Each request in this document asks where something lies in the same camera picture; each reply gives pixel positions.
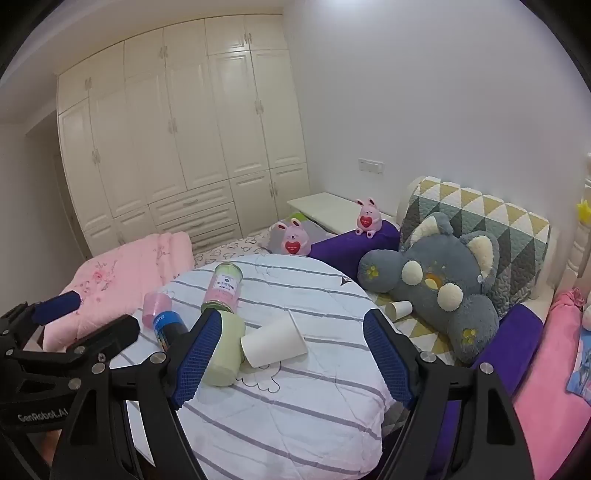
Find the white bed post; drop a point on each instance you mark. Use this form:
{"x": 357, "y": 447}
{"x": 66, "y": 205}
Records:
{"x": 581, "y": 249}

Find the yellow patterned sheet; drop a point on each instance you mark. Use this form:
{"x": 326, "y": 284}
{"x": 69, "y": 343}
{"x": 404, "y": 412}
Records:
{"x": 415, "y": 334}

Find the white nightstand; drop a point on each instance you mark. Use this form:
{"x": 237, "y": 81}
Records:
{"x": 323, "y": 205}

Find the pink and green bottle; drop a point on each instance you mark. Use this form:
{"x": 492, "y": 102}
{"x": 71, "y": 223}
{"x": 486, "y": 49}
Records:
{"x": 222, "y": 286}

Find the pink floral quilt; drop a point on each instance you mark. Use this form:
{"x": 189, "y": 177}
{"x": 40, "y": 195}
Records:
{"x": 134, "y": 263}

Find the triangle pattern quilted cover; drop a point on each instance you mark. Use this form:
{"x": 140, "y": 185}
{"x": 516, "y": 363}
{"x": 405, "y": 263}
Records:
{"x": 512, "y": 226}

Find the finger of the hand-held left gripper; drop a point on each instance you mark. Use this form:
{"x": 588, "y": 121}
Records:
{"x": 111, "y": 333}
{"x": 57, "y": 305}

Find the white wall switch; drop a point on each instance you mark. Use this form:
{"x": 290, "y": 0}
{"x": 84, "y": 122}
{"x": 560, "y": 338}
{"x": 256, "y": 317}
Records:
{"x": 371, "y": 165}

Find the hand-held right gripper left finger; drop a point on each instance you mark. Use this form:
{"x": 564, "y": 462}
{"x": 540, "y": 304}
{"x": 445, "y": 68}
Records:
{"x": 197, "y": 362}

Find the purple pillow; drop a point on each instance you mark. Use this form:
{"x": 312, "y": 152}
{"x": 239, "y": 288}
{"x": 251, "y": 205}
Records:
{"x": 346, "y": 247}

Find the purple blanket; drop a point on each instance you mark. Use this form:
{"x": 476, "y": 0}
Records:
{"x": 521, "y": 325}

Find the white striped quilt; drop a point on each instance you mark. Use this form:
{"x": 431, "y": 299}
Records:
{"x": 295, "y": 415}

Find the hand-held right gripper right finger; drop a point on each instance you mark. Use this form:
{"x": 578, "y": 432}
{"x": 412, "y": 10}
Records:
{"x": 388, "y": 362}

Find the pink plastic cup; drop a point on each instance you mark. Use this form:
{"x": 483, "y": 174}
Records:
{"x": 156, "y": 308}

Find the cartoon printed cloth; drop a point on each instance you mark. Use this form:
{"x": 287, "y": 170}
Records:
{"x": 582, "y": 364}

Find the grey plush mouse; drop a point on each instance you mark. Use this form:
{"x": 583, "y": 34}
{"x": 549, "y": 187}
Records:
{"x": 443, "y": 258}

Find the pink plush bunny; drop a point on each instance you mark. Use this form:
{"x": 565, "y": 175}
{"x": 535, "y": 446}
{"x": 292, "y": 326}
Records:
{"x": 292, "y": 240}
{"x": 367, "y": 218}

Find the pink fleece blanket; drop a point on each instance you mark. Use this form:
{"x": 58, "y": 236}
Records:
{"x": 554, "y": 415}

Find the black bottle with blue label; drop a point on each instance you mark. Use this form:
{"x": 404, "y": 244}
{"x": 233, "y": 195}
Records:
{"x": 168, "y": 328}

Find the pale green cup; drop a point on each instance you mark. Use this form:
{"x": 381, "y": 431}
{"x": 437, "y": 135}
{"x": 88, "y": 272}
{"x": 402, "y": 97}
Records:
{"x": 226, "y": 355}

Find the heart print bedsheet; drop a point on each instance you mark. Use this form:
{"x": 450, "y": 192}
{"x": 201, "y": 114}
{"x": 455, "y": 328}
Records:
{"x": 231, "y": 249}

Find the yellow toy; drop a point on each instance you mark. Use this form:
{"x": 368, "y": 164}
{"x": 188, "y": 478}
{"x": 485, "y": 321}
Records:
{"x": 585, "y": 207}

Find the cream wardrobe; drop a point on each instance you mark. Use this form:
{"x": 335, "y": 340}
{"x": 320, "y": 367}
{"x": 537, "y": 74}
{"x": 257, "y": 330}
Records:
{"x": 184, "y": 129}

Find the small white paper cup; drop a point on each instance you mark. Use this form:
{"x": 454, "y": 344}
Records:
{"x": 400, "y": 309}

